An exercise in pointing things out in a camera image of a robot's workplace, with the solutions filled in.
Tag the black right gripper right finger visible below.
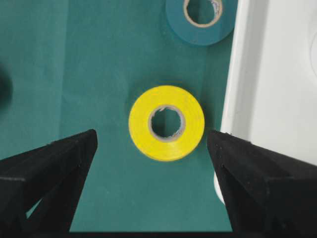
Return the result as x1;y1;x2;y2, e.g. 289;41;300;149
208;130;317;238

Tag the yellow tape roll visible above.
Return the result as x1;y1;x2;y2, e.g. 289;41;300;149
129;85;205;162

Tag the green table cloth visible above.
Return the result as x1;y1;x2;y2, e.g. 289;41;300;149
0;0;232;232

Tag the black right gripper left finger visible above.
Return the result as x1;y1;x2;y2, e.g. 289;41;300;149
0;129;97;238

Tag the white plastic case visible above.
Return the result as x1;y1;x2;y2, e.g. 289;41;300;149
213;0;317;206

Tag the teal tape roll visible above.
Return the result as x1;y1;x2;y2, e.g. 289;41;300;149
165;0;238;46

